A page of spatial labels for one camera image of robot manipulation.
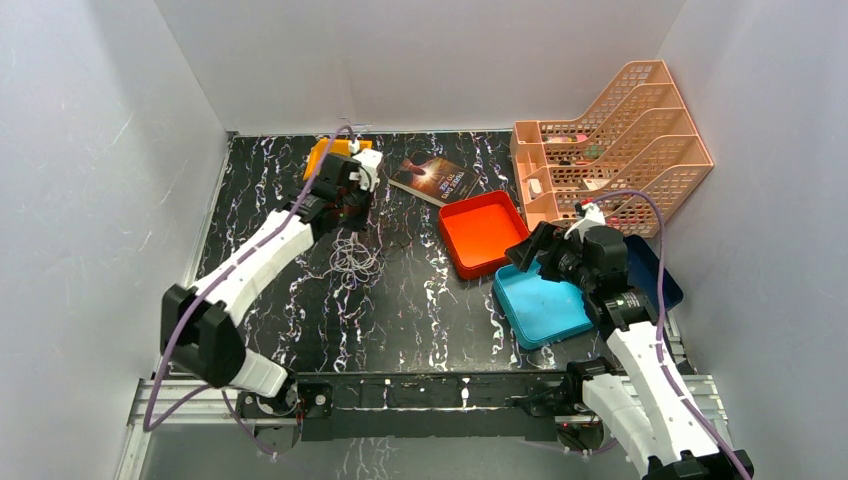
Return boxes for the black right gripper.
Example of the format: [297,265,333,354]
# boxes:
[505,220,596,292]

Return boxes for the white thin cable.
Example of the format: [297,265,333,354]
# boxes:
[324,228,386,287]

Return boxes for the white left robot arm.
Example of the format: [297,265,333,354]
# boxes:
[160,149,383,416]

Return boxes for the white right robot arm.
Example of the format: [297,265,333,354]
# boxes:
[505,222,754,479]

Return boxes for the orange square tray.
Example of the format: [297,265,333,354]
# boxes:
[438,190,529,280]

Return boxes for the yellow plastic parts bin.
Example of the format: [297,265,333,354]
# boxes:
[303,137,374,181]

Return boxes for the light blue square tray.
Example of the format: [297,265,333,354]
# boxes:
[493,262,593,350]

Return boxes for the dark paperback book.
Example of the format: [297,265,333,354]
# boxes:
[389,151,480,207]

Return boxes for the dark blue square tray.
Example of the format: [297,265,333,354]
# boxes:
[624,235,684,311]

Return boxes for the peach plastic file organizer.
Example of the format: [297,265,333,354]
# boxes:
[510,60,714,238]

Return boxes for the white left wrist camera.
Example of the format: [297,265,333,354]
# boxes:
[348,140,383,193]

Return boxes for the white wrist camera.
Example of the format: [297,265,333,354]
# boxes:
[564,200,606,240]
[348,140,383,193]

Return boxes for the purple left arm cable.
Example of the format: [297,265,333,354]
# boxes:
[143,124,356,458]

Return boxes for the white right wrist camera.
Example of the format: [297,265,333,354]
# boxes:
[564,200,606,240]

